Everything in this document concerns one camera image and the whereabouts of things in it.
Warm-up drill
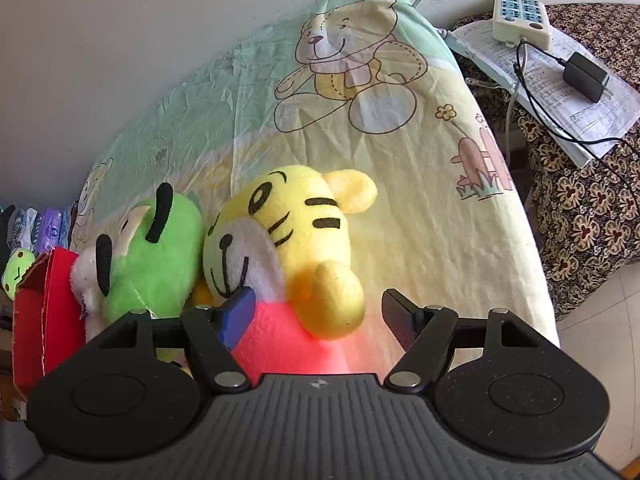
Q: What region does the purple packet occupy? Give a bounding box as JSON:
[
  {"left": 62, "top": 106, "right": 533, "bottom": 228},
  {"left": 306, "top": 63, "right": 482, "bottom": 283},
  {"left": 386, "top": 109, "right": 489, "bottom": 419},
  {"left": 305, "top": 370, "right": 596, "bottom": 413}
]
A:
[{"left": 36, "top": 207, "right": 63, "bottom": 256}]

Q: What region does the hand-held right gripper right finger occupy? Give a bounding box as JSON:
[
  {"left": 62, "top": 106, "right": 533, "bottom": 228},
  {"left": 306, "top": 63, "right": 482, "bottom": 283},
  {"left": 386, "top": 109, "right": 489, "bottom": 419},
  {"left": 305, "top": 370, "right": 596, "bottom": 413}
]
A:
[{"left": 381, "top": 288, "right": 560, "bottom": 392}]

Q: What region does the stack of printed papers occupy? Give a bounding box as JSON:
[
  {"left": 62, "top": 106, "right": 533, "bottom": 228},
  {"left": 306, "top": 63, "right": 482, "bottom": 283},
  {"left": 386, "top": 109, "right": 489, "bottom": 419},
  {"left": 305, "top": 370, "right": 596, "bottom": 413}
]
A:
[{"left": 447, "top": 20, "right": 640, "bottom": 168}]

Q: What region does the black power adapter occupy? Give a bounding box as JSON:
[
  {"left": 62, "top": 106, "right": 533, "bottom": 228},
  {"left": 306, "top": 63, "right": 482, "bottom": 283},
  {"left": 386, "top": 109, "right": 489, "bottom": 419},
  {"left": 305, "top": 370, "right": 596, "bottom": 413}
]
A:
[{"left": 562, "top": 51, "right": 610, "bottom": 103}]

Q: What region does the brown floral cloth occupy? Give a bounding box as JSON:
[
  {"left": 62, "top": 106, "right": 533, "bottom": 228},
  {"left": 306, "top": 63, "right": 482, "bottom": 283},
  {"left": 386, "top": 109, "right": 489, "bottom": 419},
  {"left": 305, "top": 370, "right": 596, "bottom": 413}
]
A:
[{"left": 452, "top": 4, "right": 640, "bottom": 321}]

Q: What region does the blue patterned packet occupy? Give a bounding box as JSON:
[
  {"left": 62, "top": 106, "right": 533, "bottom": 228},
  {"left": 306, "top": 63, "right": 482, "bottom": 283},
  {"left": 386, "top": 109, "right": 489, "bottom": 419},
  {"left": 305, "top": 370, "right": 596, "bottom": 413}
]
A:
[{"left": 10, "top": 207, "right": 38, "bottom": 256}]

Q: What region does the bear print bed sheet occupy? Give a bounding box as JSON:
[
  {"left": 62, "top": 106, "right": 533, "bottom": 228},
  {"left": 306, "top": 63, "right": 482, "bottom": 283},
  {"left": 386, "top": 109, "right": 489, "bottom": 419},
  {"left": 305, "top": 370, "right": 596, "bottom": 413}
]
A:
[{"left": 70, "top": 0, "right": 561, "bottom": 376}]

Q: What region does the red cardboard box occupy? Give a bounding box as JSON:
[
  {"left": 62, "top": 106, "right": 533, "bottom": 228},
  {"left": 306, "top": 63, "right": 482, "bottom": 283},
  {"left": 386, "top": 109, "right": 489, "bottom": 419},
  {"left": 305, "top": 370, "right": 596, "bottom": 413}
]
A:
[{"left": 12, "top": 246, "right": 88, "bottom": 401}]

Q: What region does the white power strip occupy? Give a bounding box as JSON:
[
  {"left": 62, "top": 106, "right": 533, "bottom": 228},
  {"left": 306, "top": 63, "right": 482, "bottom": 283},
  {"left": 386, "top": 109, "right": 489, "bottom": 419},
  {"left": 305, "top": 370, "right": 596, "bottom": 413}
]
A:
[{"left": 492, "top": 0, "right": 553, "bottom": 51}]

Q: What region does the black cable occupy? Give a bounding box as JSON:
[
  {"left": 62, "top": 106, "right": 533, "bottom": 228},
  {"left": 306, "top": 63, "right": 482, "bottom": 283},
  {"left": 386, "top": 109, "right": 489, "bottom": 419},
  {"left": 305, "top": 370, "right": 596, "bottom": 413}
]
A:
[{"left": 513, "top": 40, "right": 640, "bottom": 186}]

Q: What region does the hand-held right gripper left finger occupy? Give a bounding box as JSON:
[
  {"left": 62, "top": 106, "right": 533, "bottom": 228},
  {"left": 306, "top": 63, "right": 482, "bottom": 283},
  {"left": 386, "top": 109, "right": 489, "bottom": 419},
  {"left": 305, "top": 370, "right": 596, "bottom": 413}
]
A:
[{"left": 87, "top": 285, "right": 258, "bottom": 395}]

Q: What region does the green plush toy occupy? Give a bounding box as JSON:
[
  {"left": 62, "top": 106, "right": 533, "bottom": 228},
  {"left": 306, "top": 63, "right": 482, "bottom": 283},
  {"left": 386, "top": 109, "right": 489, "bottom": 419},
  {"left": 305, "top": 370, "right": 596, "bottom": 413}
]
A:
[{"left": 70, "top": 182, "right": 206, "bottom": 341}]

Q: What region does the yellow tiger plush toy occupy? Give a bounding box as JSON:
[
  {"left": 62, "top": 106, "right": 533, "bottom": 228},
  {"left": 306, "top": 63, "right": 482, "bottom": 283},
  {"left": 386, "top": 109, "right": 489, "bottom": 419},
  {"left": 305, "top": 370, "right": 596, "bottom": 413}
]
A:
[{"left": 192, "top": 165, "right": 378, "bottom": 376}]

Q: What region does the small green frog toy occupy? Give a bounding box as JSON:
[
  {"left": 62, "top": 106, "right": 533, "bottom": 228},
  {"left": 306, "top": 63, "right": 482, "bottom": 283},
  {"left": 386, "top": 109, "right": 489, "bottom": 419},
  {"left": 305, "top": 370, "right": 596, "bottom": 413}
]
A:
[{"left": 2, "top": 249, "right": 37, "bottom": 295}]

